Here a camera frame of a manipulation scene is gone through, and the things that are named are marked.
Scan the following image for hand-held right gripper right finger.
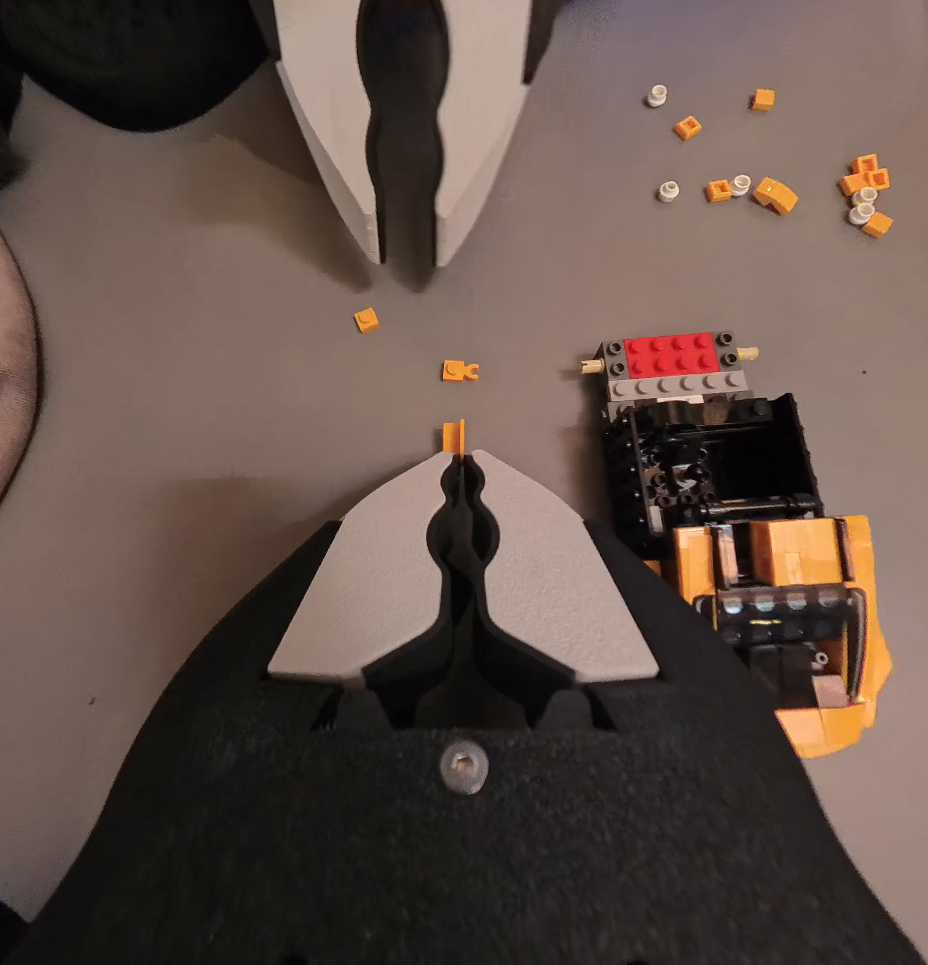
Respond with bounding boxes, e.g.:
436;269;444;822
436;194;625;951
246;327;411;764
462;449;661;731

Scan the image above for orange black lego car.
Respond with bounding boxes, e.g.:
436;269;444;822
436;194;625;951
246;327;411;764
581;330;895;759

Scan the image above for scattered orange white lego pieces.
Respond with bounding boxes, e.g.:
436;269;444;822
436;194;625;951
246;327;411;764
645;83;896;241

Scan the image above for beige hooded sweatshirt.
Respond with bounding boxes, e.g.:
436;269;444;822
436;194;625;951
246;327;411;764
0;204;43;529

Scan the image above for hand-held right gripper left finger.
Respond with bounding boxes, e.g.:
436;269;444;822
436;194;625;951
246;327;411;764
268;452;465;731

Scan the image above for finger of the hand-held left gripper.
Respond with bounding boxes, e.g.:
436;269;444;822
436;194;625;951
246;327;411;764
272;0;388;266
432;0;533;270

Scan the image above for person's left forearm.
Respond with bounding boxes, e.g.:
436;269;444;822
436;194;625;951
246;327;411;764
0;0;278;134

